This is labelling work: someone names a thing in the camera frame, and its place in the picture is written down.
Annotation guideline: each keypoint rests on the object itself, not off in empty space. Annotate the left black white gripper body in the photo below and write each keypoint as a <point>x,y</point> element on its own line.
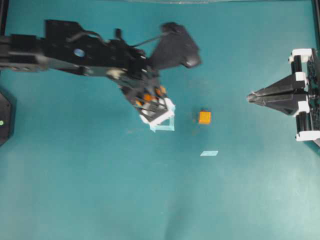
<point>136,76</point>

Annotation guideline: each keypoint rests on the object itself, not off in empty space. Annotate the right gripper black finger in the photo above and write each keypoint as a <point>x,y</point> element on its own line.
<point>289,104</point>
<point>288,84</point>

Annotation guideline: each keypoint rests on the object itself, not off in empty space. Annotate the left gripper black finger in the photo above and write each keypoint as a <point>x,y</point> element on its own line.
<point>150,111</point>
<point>168,110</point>

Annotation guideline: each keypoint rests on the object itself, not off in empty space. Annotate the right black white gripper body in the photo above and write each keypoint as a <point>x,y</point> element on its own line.
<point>305,67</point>

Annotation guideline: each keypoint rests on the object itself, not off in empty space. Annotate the orange plastic cup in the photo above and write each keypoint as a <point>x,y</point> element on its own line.
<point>157,97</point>

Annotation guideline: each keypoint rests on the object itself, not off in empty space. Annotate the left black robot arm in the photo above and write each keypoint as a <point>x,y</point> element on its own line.
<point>69,48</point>

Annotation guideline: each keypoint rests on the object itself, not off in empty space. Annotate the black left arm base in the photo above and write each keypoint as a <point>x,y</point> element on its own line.
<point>8,106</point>

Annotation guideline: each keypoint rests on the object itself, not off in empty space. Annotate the orange cube block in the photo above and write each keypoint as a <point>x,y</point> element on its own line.
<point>204,117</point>

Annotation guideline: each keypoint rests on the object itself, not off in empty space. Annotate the light blue tape square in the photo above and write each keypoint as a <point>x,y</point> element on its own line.
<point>167,125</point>

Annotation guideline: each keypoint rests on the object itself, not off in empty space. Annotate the small light blue tape strip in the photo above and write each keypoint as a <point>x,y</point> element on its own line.
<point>209,153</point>

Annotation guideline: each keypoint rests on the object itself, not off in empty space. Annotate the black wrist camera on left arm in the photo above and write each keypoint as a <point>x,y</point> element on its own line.
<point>176,47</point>

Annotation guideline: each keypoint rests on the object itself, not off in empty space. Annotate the right black frame post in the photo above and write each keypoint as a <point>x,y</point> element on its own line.
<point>316,17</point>

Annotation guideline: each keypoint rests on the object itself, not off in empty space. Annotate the black frame post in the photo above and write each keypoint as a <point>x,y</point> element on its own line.
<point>316,17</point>
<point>4,5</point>

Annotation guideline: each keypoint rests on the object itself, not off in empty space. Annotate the left black frame post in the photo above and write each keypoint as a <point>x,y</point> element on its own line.
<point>4,5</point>

